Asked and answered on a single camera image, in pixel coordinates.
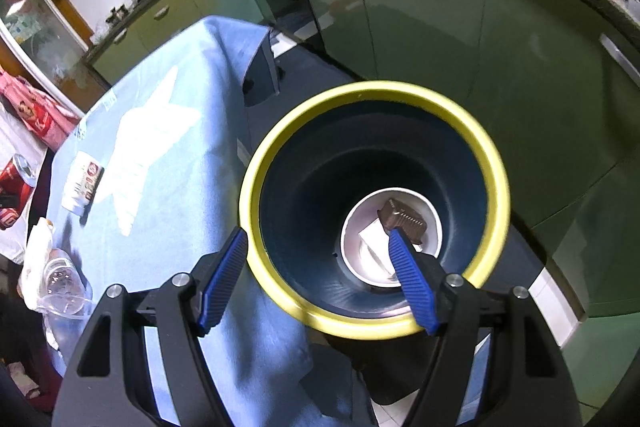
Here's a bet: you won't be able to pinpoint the clear plastic cup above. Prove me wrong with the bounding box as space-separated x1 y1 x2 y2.
38 254 91 317

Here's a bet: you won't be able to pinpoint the red soda can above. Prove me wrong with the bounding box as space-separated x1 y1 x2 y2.
0 154 37 230

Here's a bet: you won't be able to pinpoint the yellow rimmed trash bin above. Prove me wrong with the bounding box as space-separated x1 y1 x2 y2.
240 80 511 340

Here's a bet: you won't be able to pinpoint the green lower cabinets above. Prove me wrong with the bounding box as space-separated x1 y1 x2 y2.
91 0 639 409

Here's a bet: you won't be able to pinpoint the red checkered apron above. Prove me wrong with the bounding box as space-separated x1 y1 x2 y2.
1 69 80 152

